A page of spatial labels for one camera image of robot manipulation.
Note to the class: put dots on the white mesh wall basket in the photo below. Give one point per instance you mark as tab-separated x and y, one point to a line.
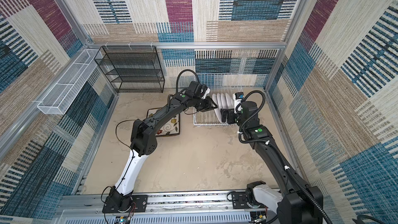
61	96

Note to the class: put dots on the black wire shelf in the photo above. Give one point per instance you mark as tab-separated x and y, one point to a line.
131	68

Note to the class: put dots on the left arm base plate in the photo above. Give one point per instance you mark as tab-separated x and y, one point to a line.
125	204

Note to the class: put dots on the white round plate one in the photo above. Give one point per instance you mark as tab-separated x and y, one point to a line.
217	110

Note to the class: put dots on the white round plate two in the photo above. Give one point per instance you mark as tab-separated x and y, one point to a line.
222	102

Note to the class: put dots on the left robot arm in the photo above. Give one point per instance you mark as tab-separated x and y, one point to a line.
144	142

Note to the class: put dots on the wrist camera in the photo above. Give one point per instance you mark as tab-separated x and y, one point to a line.
238	97
204	91

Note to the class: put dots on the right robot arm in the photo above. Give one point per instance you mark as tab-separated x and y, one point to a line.
296	201

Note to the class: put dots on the white wire dish rack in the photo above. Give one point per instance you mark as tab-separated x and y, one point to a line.
219	84

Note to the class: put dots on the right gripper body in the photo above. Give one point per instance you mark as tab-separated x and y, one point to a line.
230	116

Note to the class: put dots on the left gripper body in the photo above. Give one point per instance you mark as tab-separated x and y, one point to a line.
203	106

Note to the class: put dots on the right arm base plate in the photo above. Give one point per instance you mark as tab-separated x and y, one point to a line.
240	200

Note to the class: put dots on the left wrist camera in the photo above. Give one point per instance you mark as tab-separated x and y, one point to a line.
204	91

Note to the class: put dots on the white round plate three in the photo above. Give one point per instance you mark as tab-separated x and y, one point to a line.
225	101

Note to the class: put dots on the white round plate four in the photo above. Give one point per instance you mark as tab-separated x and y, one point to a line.
231	102

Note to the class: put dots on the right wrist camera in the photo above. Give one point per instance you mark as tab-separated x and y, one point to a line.
238	97

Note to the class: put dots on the aluminium mounting rail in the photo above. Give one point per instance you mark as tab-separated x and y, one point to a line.
188	207

